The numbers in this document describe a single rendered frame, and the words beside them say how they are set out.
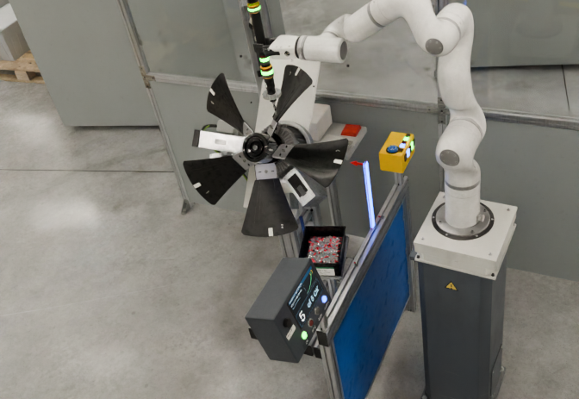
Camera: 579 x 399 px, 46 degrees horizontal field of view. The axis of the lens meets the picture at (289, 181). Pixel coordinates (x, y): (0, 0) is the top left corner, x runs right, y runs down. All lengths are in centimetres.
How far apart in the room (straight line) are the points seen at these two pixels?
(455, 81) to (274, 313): 88
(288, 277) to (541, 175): 157
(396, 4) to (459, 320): 125
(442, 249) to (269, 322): 74
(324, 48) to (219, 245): 209
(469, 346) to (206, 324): 150
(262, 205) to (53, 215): 243
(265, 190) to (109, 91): 279
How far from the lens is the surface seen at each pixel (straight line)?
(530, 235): 352
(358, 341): 283
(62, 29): 519
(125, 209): 464
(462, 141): 219
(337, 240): 274
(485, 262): 240
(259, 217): 268
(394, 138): 285
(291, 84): 268
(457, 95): 215
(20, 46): 698
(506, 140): 319
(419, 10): 205
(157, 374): 359
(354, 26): 218
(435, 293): 264
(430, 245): 243
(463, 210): 242
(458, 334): 278
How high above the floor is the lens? 272
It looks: 38 degrees down
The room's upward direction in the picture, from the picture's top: 12 degrees counter-clockwise
